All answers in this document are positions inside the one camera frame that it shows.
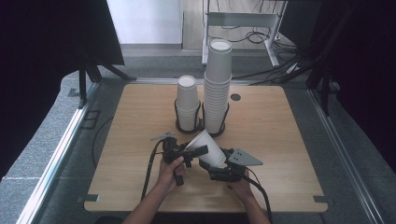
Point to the white metal desk frame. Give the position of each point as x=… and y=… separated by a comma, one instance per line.
x=243, y=19

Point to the white paper cup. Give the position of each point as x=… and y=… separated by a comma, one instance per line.
x=207, y=149

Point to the person's left hand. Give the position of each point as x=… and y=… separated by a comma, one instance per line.
x=169, y=179

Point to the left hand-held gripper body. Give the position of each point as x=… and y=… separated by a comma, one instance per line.
x=170, y=149

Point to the black curtain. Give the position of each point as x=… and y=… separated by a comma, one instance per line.
x=46, y=62
x=358, y=62

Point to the dark round table grommet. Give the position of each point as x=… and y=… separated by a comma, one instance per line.
x=235, y=97

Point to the black stand post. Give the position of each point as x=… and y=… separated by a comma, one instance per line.
x=325, y=90

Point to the short stack of white cups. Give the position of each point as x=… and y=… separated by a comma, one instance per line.
x=187, y=99

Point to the aluminium floor rail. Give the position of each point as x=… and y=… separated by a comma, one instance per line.
x=59, y=155
x=345, y=155

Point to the tall stack of white cups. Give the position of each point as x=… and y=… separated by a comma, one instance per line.
x=218, y=87

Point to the person's right hand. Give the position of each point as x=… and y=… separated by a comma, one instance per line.
x=241, y=188

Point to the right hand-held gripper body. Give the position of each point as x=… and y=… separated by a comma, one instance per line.
x=239, y=161

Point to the black stand legs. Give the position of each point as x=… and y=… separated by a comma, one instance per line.
x=90, y=73

